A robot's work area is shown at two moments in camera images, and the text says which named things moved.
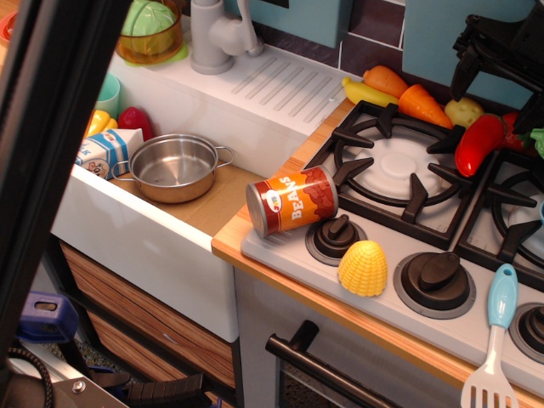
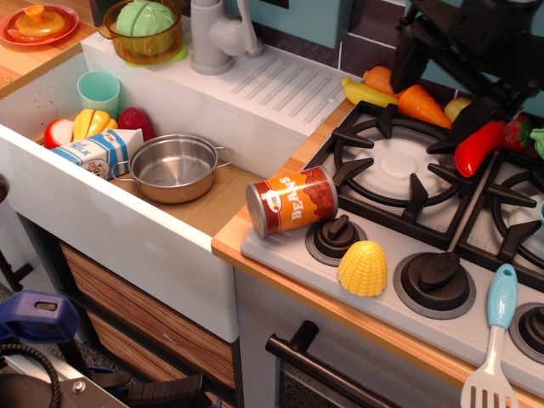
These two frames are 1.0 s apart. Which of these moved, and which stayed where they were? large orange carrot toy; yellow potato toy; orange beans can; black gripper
Moved: black gripper
Stayed: orange beans can; yellow potato toy; large orange carrot toy
